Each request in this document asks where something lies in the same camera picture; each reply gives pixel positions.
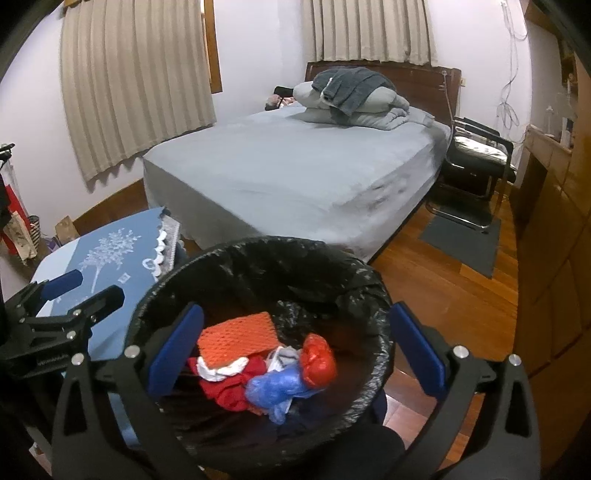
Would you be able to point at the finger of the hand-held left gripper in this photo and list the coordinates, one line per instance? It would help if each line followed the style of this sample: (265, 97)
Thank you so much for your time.
(64, 281)
(99, 302)

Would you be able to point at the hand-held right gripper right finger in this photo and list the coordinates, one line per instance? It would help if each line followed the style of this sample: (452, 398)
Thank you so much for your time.
(418, 350)

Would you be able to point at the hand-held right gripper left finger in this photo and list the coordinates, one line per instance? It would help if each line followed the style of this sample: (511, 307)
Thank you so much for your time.
(175, 350)

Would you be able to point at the white tissue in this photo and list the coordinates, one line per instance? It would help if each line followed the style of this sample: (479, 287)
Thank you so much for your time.
(217, 371)

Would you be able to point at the orange foam mesh net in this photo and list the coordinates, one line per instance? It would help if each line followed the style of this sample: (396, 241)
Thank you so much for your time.
(235, 339)

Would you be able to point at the red fleece cloth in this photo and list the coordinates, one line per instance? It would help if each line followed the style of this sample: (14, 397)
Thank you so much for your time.
(226, 392)

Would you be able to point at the blue plastic bag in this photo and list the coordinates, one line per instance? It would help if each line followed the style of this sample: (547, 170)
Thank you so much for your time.
(272, 387)

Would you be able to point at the pale grey glove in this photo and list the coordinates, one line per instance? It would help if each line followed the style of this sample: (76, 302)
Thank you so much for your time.
(286, 354)

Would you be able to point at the black-lined trash bin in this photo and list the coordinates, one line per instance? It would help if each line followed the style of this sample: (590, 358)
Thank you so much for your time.
(286, 272)

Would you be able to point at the brown paper bag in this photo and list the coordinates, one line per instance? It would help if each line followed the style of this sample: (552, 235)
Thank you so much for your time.
(65, 230)

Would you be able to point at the blue tree-print tablecloth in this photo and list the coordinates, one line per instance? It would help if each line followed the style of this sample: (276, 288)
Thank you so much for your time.
(120, 249)

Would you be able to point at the striped bag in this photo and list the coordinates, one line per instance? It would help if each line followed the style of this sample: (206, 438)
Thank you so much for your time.
(34, 228)

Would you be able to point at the beige printed tote bag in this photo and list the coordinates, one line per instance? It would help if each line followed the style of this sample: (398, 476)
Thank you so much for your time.
(21, 235)

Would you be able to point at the grey floor mat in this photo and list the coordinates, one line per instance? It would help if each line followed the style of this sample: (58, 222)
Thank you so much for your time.
(461, 244)

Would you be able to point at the light wooden cabinet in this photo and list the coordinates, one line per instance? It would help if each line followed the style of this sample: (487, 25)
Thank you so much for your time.
(563, 277)

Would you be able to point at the black metal chair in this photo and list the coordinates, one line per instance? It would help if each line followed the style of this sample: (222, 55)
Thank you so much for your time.
(461, 180)

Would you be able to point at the wide beige curtain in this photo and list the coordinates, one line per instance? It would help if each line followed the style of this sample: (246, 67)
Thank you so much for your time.
(138, 83)

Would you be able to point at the patterned chair cushion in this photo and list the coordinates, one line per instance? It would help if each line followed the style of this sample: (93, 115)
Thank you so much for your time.
(480, 146)

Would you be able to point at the bed with grey sheet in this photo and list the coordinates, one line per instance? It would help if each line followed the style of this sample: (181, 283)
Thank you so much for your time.
(286, 161)

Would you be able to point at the folded grey blanket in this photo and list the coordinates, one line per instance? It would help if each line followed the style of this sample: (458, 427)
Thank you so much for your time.
(388, 121)

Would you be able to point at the small grey pillow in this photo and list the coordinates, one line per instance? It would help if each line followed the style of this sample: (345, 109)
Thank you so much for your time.
(318, 115)

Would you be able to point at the folded grey bedding pile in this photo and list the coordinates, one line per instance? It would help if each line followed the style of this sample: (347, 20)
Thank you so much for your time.
(425, 85)

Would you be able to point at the pink grey bundle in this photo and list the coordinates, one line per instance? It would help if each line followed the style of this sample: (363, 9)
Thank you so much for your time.
(276, 101)

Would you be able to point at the dark grey towel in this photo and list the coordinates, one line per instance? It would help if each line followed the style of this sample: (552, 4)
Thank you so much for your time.
(355, 85)

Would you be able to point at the long wooden curtain pelmet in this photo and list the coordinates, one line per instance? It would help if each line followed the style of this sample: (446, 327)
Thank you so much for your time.
(76, 2)

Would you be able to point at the black pillow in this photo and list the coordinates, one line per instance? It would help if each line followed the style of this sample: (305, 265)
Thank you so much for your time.
(282, 91)

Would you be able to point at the large grey pillow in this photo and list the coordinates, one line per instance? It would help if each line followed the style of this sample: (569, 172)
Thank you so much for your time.
(304, 92)

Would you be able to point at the narrow beige curtain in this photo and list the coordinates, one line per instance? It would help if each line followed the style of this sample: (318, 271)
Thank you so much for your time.
(369, 32)

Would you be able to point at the wooden window frame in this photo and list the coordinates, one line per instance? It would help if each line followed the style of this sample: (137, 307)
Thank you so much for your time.
(213, 50)

